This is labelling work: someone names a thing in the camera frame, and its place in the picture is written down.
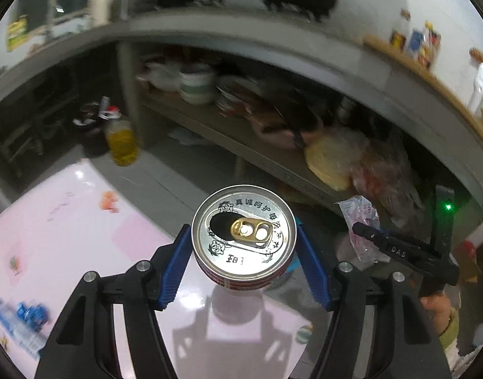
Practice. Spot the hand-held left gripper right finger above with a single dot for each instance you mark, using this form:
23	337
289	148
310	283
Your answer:
314	272

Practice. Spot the blue seasoning packet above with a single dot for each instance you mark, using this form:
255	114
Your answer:
415	41

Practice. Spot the clear printed plastic wrapper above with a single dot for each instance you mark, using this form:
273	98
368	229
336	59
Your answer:
360	213

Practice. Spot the white jug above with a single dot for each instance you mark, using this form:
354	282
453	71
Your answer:
99	10

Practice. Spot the person's right forearm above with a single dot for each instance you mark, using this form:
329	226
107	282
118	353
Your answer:
454	343

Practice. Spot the person's right hand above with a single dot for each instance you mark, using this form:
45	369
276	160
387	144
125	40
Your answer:
437	310

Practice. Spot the red yellow seasoning packet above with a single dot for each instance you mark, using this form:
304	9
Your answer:
431	47

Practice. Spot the yellow green dish soap bottle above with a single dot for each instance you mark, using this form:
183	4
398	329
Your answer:
16	33

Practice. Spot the white bottle brown cap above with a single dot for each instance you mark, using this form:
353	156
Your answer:
480	83

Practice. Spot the orange seasoning packet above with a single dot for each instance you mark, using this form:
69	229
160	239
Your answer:
397	39

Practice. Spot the red drink can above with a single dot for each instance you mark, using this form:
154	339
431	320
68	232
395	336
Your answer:
245	221

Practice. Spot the metal faucet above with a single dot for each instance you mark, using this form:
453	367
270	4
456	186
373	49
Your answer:
52	4

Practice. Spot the yellow plastic bag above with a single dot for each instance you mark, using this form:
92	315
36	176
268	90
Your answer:
328	166

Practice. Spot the white plastic bag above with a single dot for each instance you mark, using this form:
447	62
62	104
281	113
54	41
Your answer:
162	78

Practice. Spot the clear bottle blue label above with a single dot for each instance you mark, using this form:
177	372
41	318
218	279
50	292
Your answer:
26	316

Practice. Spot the white crumpled paper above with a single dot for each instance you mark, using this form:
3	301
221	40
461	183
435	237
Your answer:
190	137

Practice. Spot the grey concrete counter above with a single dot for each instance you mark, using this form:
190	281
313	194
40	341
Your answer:
265	39

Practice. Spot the white green-banded bowl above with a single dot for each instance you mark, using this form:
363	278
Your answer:
196	79

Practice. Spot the stack of plates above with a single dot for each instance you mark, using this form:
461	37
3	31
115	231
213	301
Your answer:
233	94

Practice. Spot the dark ceramic jar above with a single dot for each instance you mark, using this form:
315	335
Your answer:
87	116

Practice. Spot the pink basin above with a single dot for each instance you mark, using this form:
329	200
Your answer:
277	138

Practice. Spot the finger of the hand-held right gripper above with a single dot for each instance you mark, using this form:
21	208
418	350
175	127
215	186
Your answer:
399	249

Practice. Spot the plastic bags of food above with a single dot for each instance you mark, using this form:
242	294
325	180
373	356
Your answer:
379	177

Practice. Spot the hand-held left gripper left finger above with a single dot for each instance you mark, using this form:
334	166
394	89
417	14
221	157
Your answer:
174	272

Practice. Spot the yellow cooking oil bottle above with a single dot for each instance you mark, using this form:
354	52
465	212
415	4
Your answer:
123	142

